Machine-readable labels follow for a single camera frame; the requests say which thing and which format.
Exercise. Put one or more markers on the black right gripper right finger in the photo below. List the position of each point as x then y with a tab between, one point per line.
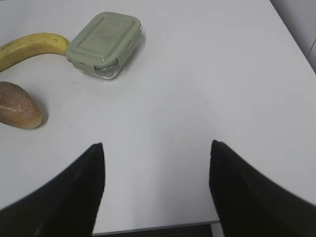
251	205

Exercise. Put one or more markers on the brown bread roll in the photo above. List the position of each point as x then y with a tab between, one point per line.
17	108

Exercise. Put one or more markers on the yellow banana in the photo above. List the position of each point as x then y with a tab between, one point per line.
31	45

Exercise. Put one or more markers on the green lidded glass container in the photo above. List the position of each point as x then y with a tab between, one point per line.
105	44

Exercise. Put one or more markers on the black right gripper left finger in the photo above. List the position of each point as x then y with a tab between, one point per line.
66	206

